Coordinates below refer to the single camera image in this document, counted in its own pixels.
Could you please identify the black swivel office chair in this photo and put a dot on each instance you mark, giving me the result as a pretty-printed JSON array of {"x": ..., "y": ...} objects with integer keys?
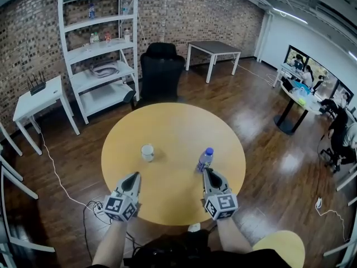
[
  {"x": 318, "y": 84},
  {"x": 338, "y": 133}
]

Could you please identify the white ceiling light strip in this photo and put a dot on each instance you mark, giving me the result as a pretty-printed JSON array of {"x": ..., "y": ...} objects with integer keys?
[{"x": 290, "y": 15}]

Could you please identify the white metal shelf unit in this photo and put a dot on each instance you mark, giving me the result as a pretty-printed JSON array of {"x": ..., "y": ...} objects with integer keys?
[{"x": 83, "y": 80}]

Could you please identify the grey folded bag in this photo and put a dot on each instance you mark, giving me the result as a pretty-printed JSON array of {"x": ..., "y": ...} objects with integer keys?
[{"x": 104, "y": 69}]

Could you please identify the clear plastic bottle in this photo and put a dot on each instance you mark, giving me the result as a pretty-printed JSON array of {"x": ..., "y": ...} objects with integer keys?
[{"x": 125, "y": 7}]

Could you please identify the blue sheet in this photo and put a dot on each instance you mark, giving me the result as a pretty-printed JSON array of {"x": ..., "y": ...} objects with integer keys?
[{"x": 300, "y": 88}]

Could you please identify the white side table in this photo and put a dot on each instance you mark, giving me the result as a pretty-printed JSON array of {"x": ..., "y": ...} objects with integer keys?
[{"x": 39, "y": 100}]

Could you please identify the clear plastic bag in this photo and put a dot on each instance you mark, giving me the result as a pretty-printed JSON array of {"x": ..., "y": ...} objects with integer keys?
[{"x": 303, "y": 93}]

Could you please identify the person's black clothing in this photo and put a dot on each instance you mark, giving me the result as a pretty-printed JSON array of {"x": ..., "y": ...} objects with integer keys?
[{"x": 173, "y": 253}]

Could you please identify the small white bottle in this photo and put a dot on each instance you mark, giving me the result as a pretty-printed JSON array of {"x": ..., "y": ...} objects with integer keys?
[{"x": 124, "y": 80}]

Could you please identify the red label bottle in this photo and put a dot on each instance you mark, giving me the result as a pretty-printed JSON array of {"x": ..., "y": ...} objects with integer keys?
[{"x": 107, "y": 37}]

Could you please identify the black box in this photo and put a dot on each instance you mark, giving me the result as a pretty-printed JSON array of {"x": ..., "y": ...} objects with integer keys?
[{"x": 288, "y": 84}]

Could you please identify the person's white shoe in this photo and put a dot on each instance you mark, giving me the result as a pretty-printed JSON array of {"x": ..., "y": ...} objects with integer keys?
[{"x": 194, "y": 227}]

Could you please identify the white desk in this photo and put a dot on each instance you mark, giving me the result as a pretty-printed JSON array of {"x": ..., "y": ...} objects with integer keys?
[{"x": 287, "y": 66}]

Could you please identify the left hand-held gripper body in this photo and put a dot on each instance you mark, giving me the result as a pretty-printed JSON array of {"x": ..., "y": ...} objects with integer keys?
[{"x": 120, "y": 208}]

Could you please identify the person's left forearm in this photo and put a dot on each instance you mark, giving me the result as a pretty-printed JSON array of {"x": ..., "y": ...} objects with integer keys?
[{"x": 110, "y": 241}]

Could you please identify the clear water bottle blue cap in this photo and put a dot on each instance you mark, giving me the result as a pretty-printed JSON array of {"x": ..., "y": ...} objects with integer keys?
[{"x": 205, "y": 159}]

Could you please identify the person's right forearm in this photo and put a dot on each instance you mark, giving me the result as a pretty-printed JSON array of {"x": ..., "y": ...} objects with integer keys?
[{"x": 231, "y": 236}]

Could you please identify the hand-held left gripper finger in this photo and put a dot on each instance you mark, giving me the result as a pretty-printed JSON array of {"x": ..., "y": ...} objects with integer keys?
[
  {"x": 136, "y": 191},
  {"x": 120, "y": 188}
]

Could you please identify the pink label bottle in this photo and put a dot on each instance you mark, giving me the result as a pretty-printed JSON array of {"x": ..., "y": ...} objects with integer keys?
[{"x": 127, "y": 35}]

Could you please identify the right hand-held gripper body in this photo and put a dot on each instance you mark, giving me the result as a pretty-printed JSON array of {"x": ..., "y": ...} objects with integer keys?
[{"x": 221, "y": 206}]

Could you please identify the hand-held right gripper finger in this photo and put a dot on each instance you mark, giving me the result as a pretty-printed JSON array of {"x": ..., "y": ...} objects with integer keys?
[
  {"x": 207, "y": 187},
  {"x": 224, "y": 187}
]

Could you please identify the white cup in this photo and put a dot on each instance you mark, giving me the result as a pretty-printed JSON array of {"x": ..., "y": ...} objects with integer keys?
[{"x": 147, "y": 153}]

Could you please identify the black high-back office chair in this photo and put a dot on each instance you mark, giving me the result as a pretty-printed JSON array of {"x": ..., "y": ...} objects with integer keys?
[{"x": 161, "y": 74}]

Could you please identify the round white table black base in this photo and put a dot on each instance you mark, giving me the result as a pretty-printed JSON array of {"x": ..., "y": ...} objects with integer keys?
[{"x": 285, "y": 123}]

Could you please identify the large dark-framed window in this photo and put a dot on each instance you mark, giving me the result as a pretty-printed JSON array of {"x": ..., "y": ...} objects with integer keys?
[{"x": 315, "y": 66}]

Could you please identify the small yellow-green object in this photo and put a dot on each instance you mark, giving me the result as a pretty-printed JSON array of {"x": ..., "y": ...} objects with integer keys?
[{"x": 302, "y": 101}]

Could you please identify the white desk frame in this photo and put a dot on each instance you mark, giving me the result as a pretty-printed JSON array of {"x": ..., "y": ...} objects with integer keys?
[
  {"x": 19, "y": 188},
  {"x": 28, "y": 244},
  {"x": 11, "y": 139}
]

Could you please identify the green label bottle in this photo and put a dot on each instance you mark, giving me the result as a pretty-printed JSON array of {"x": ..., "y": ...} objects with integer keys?
[{"x": 94, "y": 38}]

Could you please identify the black router with antennas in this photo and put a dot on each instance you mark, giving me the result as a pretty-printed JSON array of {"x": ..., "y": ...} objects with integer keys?
[{"x": 37, "y": 88}]

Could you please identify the dark-top white-legged table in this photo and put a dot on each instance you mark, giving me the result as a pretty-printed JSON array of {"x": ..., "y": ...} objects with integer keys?
[{"x": 214, "y": 47}]

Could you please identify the round yellow wooden table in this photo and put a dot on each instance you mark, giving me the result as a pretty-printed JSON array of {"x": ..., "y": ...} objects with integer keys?
[{"x": 173, "y": 127}]

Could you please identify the small round yellow table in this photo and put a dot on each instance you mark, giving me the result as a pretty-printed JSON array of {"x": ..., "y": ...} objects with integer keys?
[{"x": 281, "y": 247}]

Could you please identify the blue label plastic bottle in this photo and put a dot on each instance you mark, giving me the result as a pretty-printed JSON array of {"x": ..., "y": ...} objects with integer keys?
[{"x": 91, "y": 11}]

